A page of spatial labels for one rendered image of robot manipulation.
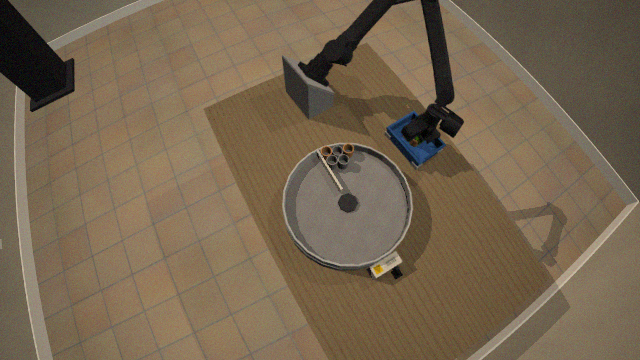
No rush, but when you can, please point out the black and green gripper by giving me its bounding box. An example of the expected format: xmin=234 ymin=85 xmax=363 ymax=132
xmin=410 ymin=117 xmax=441 ymax=145

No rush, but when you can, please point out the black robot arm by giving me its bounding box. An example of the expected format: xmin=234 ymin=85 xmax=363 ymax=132
xmin=298 ymin=0 xmax=464 ymax=143

